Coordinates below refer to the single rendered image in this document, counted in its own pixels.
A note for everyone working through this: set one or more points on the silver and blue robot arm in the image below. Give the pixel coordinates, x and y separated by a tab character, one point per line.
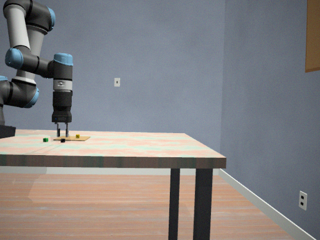
28	21

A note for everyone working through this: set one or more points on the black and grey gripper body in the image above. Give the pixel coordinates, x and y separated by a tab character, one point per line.
62	101

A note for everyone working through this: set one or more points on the tan flat mat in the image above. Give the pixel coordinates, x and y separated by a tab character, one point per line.
73	138

